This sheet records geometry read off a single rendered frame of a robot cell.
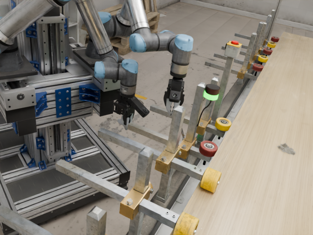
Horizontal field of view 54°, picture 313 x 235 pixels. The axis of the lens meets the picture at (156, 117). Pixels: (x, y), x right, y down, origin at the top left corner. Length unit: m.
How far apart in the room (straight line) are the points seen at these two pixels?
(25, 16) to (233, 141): 1.04
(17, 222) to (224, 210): 0.66
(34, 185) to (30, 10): 1.18
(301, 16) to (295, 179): 7.79
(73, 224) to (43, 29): 1.23
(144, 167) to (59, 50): 1.02
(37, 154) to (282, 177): 1.51
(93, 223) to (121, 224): 1.39
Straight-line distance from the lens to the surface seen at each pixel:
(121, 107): 1.46
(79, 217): 2.21
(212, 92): 1.28
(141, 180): 0.98
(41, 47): 1.75
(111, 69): 1.38
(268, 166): 1.41
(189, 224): 0.95
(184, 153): 1.40
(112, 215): 2.21
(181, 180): 1.49
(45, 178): 2.18
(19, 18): 1.37
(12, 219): 0.98
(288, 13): 9.00
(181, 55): 1.26
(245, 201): 1.20
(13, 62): 1.60
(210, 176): 1.13
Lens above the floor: 1.70
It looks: 31 degrees down
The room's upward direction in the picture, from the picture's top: 9 degrees clockwise
